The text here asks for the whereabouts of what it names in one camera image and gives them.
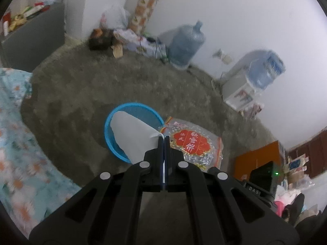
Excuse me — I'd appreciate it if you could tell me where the blue plastic mesh basket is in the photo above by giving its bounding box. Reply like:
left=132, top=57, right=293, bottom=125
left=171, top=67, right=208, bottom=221
left=104, top=103, right=165, bottom=164

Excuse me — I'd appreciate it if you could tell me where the clear red label cookie bag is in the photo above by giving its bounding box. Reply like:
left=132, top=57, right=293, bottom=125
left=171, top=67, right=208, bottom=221
left=158, top=117, right=224, bottom=172

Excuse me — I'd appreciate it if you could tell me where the white plastic shopping bag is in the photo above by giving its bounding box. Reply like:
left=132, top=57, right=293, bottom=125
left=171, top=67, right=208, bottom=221
left=100, top=4, right=130, bottom=30

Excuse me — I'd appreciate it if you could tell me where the white wall outlet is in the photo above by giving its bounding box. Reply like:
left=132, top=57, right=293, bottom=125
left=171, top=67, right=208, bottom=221
left=213, top=48, right=233, bottom=64

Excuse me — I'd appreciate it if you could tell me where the white paper sheet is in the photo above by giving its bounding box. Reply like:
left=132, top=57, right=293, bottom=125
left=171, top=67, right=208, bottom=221
left=110, top=111, right=164, bottom=165

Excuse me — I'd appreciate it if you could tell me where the white power cable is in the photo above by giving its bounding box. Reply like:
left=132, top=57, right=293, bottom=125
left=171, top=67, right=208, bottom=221
left=211, top=71, right=226, bottom=100

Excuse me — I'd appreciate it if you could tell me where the dark printed box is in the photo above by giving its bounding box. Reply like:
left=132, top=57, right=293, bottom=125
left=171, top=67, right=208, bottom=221
left=88, top=28, right=116, bottom=51

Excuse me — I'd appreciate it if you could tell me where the empty blue water jug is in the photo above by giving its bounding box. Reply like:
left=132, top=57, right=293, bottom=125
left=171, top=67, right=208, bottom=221
left=169, top=20, right=206, bottom=70

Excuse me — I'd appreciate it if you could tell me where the grey cabinet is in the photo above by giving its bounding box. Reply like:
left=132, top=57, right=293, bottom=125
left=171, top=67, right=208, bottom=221
left=0, top=1, right=66, bottom=73

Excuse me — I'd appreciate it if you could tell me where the pink cloth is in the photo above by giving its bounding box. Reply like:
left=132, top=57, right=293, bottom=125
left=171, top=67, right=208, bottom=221
left=274, top=191, right=295, bottom=216

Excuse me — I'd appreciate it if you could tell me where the brown paper piece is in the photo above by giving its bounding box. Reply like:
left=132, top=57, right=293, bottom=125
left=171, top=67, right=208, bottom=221
left=112, top=43, right=123, bottom=59

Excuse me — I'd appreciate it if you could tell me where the blue labelled water jug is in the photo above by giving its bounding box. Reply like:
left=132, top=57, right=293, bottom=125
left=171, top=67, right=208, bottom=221
left=246, top=50, right=286, bottom=90

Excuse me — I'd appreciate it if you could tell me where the black charger with cable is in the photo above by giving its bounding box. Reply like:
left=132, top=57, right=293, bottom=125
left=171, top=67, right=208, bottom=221
left=146, top=37, right=169, bottom=63

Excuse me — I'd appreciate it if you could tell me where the crinkled clear snack bag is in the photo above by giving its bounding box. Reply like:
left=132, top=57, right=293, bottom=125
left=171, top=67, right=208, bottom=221
left=240, top=102, right=265, bottom=119

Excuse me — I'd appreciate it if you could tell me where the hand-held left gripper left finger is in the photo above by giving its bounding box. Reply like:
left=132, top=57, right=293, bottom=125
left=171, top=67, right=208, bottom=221
left=29, top=136, right=164, bottom=245

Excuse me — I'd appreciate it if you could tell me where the white water dispenser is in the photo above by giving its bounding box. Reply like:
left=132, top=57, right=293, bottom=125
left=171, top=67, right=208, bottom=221
left=222, top=65, right=259, bottom=112

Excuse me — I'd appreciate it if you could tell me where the pile of snack packets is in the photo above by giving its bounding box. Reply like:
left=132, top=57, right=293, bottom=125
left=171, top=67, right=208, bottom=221
left=9, top=2, right=50, bottom=31

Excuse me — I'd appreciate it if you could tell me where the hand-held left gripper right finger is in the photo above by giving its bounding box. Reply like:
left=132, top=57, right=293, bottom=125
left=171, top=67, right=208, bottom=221
left=165, top=136, right=299, bottom=245

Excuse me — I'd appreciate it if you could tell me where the blue floral quilt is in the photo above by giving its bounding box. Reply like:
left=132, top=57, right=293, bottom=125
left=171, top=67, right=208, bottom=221
left=0, top=68, right=83, bottom=238

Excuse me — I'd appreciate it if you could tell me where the orange box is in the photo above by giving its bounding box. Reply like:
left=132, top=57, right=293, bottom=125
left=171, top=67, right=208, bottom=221
left=234, top=140, right=286, bottom=182

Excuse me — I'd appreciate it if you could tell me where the brown wooden cabinet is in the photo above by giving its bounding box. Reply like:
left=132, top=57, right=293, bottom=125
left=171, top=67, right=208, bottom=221
left=286, top=128, right=327, bottom=179

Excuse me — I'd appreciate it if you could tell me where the orange checked patterned roll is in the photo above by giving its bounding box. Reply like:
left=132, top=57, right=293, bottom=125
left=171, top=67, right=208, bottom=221
left=128, top=0, right=170, bottom=32

